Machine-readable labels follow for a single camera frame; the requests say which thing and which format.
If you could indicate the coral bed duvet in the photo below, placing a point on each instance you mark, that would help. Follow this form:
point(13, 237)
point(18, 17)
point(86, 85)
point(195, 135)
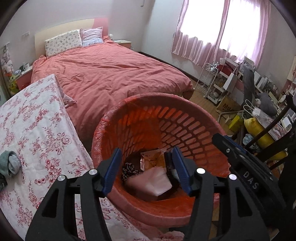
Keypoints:
point(99, 76)

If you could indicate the floral tablecloth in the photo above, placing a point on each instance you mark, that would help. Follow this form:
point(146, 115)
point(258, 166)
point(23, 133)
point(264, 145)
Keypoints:
point(36, 127)

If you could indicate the red laundry basket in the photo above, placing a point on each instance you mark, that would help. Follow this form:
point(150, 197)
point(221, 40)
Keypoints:
point(152, 121)

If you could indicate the right nightstand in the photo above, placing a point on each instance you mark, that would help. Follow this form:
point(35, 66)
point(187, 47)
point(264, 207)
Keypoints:
point(124, 43)

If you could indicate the pink striped pillow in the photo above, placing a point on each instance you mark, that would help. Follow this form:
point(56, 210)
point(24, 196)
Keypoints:
point(91, 36)

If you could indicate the pink trash wrapper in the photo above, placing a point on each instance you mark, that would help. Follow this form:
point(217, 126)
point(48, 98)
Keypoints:
point(152, 182)

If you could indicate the floral white pillow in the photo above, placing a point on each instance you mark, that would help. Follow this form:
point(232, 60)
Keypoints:
point(63, 42)

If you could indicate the pink left nightstand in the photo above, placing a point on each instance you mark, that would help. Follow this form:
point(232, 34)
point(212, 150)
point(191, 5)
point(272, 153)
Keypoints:
point(24, 79)

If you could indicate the plush toy stack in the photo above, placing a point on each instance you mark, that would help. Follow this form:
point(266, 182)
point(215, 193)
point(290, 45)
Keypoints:
point(7, 70)

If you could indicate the grey green sock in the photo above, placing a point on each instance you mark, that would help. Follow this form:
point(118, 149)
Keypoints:
point(10, 164)

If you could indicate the cardboard box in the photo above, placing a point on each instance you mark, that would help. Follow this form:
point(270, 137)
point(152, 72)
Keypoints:
point(227, 105)

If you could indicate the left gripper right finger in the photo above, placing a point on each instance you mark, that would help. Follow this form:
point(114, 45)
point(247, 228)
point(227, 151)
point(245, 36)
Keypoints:
point(182, 170)

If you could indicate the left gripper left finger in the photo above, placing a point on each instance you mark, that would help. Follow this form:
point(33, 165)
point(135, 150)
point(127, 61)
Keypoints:
point(109, 170)

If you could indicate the pink curtain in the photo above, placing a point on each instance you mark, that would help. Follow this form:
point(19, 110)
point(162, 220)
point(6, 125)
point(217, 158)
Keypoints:
point(210, 30)

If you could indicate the white wire shelf rack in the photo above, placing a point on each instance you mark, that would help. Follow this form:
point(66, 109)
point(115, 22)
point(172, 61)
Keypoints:
point(212, 78)

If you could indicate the beige pink headboard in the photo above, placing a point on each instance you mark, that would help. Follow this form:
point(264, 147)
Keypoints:
point(42, 36)

